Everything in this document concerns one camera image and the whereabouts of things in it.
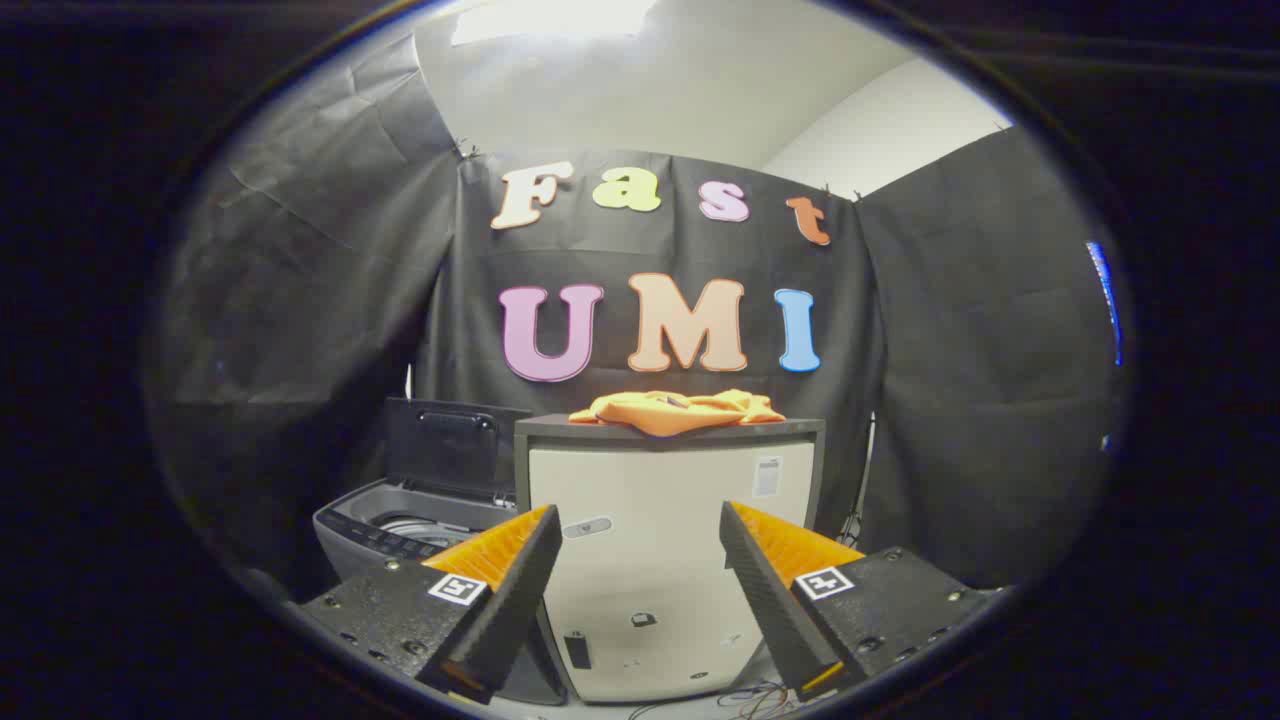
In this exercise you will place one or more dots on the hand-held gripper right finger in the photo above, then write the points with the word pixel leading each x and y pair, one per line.
pixel 765 590

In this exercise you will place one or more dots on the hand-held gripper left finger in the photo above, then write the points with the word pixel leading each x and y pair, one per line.
pixel 515 590

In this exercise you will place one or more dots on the grey washing machine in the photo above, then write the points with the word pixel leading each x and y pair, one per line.
pixel 350 522

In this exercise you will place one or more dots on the orange shirt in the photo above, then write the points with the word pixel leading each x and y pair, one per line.
pixel 670 412

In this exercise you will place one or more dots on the white cabinet with grey top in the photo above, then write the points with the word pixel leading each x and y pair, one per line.
pixel 650 500

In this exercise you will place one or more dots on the black backdrop cloth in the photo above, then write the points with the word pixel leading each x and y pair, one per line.
pixel 650 255

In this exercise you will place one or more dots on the blue lit screen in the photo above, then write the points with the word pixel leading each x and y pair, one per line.
pixel 1106 300

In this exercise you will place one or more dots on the ceiling light panel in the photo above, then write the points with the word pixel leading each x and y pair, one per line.
pixel 550 18

